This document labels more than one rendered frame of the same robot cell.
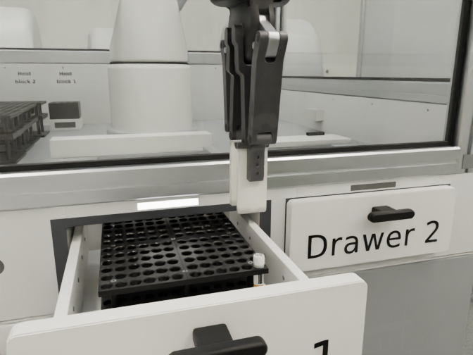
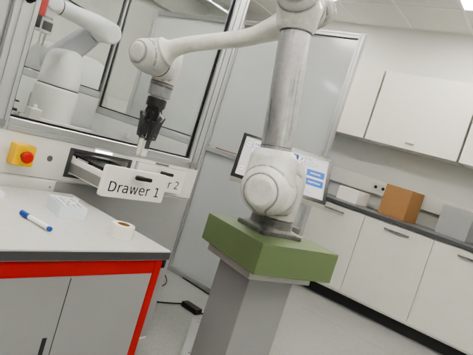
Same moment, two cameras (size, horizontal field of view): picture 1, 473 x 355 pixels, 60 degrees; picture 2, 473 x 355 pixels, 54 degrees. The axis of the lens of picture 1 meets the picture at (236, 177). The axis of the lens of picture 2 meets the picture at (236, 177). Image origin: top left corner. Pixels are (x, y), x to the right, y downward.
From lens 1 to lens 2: 1.47 m
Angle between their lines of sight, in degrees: 36
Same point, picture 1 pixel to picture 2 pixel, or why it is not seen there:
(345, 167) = (155, 156)
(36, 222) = (67, 146)
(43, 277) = (61, 166)
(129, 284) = not seen: hidden behind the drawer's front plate
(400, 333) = (158, 223)
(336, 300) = (162, 179)
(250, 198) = (143, 153)
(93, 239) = not seen: hidden behind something
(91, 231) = not seen: hidden behind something
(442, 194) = (181, 173)
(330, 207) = (149, 167)
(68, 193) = (79, 140)
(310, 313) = (156, 180)
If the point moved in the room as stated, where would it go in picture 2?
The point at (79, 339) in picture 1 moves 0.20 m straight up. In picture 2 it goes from (118, 170) to (134, 115)
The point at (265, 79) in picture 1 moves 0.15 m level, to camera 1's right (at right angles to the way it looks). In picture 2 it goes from (158, 126) to (191, 136)
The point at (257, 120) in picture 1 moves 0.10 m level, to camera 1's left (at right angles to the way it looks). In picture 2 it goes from (153, 134) to (129, 127)
